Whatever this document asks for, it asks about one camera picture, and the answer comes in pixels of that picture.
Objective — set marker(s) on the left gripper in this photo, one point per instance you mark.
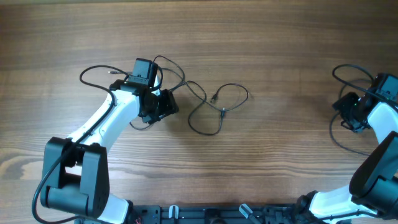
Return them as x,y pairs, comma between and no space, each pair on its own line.
170,107

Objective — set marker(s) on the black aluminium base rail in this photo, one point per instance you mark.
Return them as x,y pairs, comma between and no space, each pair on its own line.
269,214

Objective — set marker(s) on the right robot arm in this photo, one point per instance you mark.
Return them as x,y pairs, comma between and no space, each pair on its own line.
372,191

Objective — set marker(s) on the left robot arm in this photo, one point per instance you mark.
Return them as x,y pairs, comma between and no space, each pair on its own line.
75,175

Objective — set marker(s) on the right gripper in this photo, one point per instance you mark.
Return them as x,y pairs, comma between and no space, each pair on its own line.
342,104

